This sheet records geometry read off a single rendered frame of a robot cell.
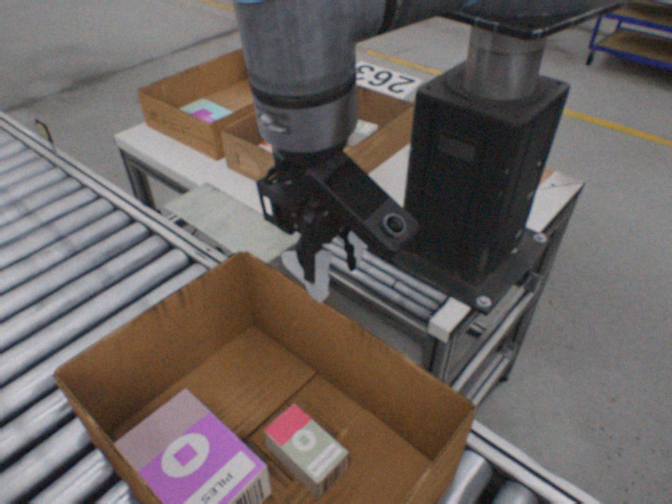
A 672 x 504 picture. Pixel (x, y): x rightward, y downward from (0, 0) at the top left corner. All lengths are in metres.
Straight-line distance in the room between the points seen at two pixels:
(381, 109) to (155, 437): 0.97
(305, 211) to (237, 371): 0.38
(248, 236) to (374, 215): 0.60
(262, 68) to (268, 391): 0.50
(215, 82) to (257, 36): 1.21
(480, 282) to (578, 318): 1.15
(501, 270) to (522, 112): 0.32
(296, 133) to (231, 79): 1.22
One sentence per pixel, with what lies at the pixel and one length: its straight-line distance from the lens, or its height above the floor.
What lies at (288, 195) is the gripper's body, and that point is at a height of 1.12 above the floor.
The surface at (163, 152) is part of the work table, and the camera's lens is 1.37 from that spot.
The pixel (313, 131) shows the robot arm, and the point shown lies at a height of 1.21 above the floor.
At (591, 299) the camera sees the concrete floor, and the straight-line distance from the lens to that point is 2.17.
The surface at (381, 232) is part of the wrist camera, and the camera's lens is 0.47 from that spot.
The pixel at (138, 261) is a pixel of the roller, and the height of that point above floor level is 0.74.
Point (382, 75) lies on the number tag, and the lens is 1.43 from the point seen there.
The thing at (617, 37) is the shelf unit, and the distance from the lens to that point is 4.28.
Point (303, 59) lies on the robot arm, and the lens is 0.41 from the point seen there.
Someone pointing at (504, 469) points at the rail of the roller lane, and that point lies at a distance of 0.78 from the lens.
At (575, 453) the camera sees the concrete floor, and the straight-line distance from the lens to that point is 1.74.
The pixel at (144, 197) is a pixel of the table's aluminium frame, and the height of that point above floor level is 0.57.
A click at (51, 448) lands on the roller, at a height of 0.75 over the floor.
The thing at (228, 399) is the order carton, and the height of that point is 0.76.
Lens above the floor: 1.42
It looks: 42 degrees down
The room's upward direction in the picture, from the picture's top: straight up
